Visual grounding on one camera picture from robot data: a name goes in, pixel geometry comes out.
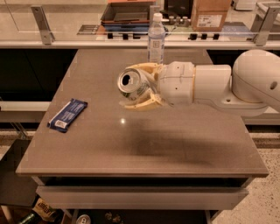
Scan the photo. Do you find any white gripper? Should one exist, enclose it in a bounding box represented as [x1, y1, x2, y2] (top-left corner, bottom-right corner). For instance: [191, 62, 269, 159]
[120, 61, 195, 111]

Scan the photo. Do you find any green white 7up can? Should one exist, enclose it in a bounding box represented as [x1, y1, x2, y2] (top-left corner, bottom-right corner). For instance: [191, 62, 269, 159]
[117, 68, 153, 101]

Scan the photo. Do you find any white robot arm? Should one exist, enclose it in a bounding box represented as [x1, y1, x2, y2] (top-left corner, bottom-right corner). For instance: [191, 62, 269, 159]
[117, 50, 280, 116]

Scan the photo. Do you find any silver can under table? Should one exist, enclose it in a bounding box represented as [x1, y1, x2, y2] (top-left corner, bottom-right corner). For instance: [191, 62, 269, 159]
[76, 214, 91, 224]

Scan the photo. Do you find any clear plastic water bottle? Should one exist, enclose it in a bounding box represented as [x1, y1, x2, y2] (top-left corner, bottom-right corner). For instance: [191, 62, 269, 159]
[148, 12, 165, 64]

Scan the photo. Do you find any dark open tray box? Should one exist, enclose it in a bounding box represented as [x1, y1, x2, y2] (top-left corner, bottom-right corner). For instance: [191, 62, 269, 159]
[101, 0, 155, 25]

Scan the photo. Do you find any brown cardboard box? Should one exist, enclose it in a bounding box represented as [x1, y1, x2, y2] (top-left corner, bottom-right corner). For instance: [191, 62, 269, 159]
[191, 0, 232, 32]

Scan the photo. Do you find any blue snack bar wrapper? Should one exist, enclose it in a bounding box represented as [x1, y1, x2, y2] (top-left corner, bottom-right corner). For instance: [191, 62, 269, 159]
[47, 98, 88, 133]

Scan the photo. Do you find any white table drawer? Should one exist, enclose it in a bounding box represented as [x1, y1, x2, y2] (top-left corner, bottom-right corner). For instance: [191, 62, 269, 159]
[37, 186, 248, 210]

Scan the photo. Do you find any brown snack bag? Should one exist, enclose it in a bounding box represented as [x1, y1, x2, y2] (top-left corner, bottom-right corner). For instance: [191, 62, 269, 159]
[32, 198, 56, 222]

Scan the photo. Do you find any green glass bottle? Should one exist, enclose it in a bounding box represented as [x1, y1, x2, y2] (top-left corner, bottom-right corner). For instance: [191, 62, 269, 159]
[17, 213, 39, 224]

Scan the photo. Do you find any left metal glass bracket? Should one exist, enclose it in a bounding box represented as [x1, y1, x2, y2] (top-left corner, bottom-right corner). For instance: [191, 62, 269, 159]
[31, 5, 55, 46]

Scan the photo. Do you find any metal glass bracket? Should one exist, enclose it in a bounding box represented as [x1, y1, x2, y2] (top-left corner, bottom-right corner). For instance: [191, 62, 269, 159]
[31, 5, 55, 46]
[254, 6, 280, 46]

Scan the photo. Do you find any right metal glass bracket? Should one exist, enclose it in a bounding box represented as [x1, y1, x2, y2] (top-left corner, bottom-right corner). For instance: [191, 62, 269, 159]
[254, 6, 280, 46]

